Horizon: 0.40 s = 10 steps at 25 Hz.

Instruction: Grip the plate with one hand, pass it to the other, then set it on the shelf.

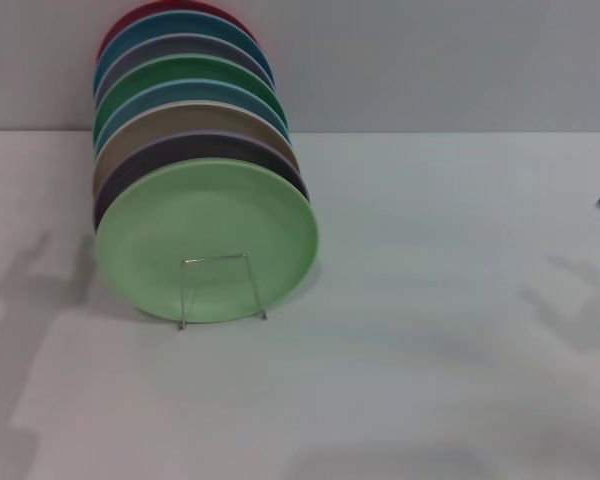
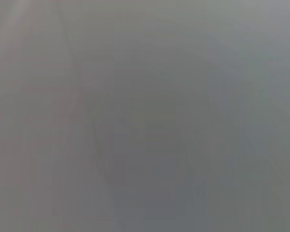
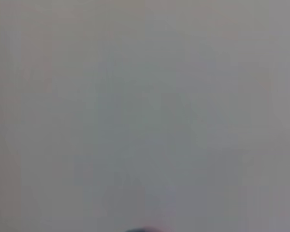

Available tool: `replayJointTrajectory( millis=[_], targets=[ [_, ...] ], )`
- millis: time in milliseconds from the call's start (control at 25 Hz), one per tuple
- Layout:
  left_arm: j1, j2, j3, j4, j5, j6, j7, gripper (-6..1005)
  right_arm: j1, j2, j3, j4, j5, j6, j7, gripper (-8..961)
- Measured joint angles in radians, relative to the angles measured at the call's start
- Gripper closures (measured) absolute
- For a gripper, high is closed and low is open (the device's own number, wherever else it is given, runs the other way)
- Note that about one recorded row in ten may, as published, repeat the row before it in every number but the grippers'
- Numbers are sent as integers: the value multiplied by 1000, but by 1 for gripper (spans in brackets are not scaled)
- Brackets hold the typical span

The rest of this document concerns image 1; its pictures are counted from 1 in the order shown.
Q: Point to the light green plate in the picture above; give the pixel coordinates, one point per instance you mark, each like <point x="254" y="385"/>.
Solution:
<point x="205" y="215"/>

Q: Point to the lilac plate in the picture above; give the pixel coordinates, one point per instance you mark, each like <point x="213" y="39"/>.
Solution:
<point x="180" y="147"/>

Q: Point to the beige plate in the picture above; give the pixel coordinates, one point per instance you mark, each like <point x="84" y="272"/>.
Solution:
<point x="180" y="117"/>

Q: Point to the light blue plate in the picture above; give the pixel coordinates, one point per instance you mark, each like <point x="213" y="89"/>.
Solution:
<point x="180" y="92"/>

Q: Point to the dark green plate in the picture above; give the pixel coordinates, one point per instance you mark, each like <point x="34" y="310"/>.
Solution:
<point x="180" y="67"/>

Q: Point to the grey lavender plate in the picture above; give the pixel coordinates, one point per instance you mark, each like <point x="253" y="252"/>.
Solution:
<point x="180" y="45"/>

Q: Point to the deep blue plate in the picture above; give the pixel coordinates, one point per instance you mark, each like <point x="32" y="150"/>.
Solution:
<point x="145" y="30"/>

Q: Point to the crimson red plate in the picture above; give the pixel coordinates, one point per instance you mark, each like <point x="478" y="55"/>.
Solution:
<point x="130" y="15"/>

